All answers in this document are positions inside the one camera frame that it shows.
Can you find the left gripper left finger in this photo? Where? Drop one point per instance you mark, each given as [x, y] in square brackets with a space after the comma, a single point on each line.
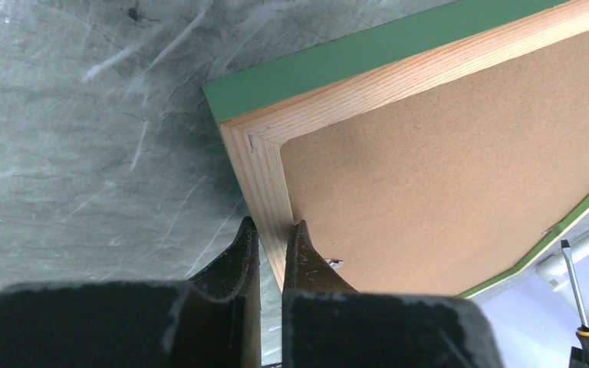
[211, 319]

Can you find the silver frame retaining clip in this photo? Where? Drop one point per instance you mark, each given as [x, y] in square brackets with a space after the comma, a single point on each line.
[334, 263]

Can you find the green wooden photo frame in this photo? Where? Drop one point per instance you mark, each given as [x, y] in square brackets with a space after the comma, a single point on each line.
[442, 153]

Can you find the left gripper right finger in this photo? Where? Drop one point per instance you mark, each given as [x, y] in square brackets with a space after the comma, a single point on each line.
[328, 323]

